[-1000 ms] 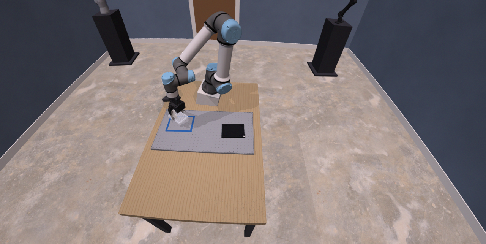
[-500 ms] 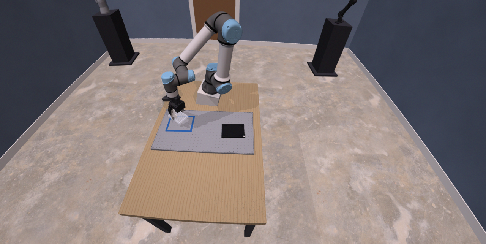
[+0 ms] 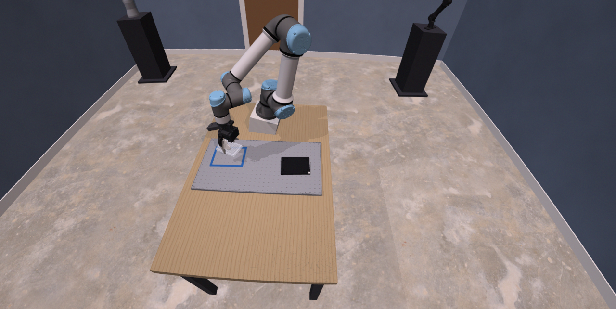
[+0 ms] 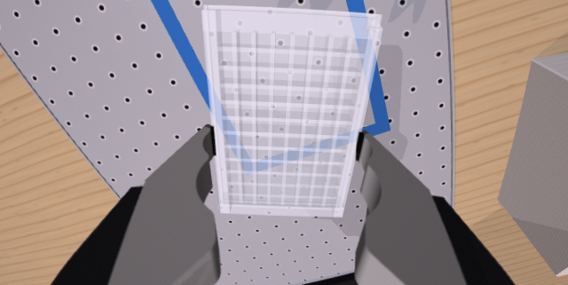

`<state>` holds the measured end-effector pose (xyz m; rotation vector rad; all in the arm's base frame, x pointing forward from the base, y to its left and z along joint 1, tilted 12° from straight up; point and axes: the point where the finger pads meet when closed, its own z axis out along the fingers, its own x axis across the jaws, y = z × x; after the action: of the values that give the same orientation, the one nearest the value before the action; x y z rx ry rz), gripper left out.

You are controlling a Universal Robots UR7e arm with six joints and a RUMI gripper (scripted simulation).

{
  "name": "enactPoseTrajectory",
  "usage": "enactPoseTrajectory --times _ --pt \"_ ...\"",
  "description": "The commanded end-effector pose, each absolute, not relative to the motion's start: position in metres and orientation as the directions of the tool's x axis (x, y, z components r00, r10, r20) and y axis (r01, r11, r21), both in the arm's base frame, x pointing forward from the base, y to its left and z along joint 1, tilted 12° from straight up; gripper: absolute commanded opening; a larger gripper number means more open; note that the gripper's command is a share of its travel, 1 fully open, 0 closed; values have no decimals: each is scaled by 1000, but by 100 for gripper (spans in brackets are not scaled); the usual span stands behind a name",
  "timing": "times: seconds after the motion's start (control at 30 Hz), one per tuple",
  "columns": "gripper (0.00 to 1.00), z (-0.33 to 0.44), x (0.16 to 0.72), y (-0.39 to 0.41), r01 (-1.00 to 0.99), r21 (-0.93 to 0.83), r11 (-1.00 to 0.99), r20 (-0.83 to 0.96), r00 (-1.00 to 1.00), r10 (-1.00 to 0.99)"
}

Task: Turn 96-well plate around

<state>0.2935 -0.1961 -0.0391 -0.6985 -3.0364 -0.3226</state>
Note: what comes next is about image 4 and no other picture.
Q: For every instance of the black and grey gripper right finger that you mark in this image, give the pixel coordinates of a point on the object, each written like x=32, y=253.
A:
x=411, y=236

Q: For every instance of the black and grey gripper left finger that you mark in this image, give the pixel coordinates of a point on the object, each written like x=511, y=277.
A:
x=160, y=232

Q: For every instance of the blue tape outline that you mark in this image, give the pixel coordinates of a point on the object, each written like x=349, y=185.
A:
x=178, y=37

